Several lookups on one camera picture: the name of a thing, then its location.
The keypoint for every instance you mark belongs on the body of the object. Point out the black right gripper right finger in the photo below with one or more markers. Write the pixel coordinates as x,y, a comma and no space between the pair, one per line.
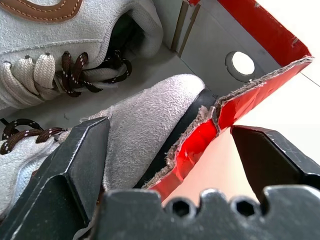
270,160

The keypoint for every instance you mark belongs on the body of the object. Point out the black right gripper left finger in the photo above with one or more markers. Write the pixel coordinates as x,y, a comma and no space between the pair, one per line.
65,172

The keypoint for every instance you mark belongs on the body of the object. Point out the grey suede sneaker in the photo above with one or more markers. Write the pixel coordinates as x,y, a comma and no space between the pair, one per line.
140,130
62,47

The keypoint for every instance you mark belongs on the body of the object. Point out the red cardboard shoebox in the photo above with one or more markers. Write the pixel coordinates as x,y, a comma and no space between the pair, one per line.
225,75

